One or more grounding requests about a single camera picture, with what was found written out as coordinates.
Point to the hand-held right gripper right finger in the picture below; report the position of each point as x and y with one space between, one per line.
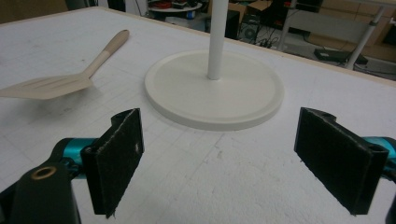
339 161

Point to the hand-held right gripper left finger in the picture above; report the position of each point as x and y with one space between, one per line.
113 161

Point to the beige slotted spatula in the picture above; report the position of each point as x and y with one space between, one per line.
59 79

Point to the black flat device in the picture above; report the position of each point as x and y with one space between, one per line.
337 55

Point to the white round-base pole stand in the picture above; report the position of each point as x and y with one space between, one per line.
214 87

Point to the black box with fan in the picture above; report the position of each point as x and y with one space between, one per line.
250 28

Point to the round table with red items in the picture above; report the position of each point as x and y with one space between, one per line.
174 6

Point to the cardboard box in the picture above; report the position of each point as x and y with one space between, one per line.
249 7

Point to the white metal frame stand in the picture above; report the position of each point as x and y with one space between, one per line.
358 34

